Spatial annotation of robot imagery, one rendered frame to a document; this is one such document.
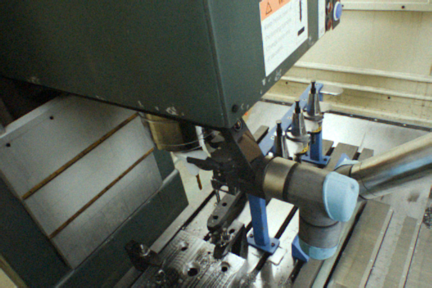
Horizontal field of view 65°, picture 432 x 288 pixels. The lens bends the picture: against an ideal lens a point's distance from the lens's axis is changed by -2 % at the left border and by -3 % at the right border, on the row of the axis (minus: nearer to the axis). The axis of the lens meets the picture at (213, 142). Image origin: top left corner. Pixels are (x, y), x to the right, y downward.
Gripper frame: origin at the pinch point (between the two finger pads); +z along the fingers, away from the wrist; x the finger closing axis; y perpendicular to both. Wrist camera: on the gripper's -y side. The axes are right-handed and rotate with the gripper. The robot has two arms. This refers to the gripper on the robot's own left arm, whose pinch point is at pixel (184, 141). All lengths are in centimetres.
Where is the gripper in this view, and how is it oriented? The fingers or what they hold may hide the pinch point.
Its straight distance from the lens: 73.9
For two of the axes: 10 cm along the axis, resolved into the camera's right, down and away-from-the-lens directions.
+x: 5.6, -5.6, 6.1
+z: -8.2, -2.4, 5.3
